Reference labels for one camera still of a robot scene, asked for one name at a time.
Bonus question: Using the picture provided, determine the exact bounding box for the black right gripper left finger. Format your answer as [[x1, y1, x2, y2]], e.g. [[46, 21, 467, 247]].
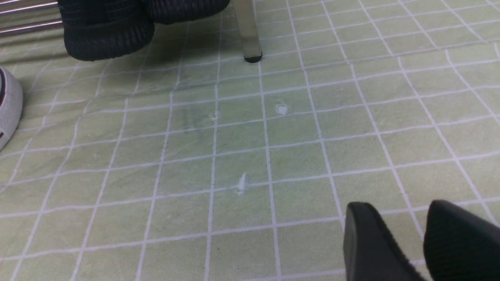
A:
[[343, 202, 425, 281]]

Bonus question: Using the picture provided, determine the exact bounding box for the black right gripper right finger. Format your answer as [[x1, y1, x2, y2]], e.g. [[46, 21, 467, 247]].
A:
[[423, 200, 500, 281]]

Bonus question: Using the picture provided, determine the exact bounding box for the black mesh sneaker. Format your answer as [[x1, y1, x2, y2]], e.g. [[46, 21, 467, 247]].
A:
[[57, 0, 155, 62], [145, 0, 230, 25]]

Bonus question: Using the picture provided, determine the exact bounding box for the black canvas sneaker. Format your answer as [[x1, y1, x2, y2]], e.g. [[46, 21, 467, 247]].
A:
[[0, 66, 23, 149]]

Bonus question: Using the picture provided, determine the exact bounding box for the metal shoe rack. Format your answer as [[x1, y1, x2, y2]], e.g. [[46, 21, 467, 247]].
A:
[[1, 0, 263, 63]]

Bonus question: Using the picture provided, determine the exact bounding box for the green grid tablecloth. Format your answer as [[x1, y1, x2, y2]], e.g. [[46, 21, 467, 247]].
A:
[[1, 0, 500, 281]]

